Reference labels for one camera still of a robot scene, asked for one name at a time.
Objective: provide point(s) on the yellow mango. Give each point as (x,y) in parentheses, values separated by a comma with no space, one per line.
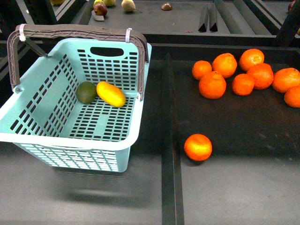
(110,94)

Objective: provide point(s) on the lone orange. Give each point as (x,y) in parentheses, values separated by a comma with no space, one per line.
(198,147)

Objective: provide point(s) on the red apple top shelf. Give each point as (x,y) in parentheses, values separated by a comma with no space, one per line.
(100,9)

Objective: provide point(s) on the dark green avocado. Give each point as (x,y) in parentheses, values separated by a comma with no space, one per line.
(86,92)

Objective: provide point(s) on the orange in pile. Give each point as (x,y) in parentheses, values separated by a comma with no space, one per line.
(212,85)

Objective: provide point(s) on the light blue plastic basket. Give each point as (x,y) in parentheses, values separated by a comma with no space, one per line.
(45,118)

